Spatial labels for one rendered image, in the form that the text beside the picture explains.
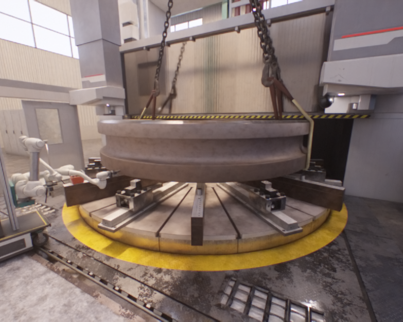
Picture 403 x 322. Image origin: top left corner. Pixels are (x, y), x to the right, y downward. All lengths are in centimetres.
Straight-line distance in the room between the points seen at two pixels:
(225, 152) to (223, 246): 134
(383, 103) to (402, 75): 103
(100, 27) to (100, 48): 49
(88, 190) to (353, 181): 572
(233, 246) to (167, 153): 167
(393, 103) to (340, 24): 160
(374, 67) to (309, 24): 250
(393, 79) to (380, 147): 231
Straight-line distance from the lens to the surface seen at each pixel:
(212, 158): 299
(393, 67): 374
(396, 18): 432
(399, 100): 475
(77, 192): 406
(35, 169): 328
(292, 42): 573
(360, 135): 563
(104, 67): 660
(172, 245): 289
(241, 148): 310
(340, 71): 363
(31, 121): 685
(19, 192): 345
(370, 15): 429
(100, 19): 692
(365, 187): 589
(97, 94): 618
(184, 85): 651
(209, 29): 631
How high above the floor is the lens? 180
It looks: 12 degrees down
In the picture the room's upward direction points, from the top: straight up
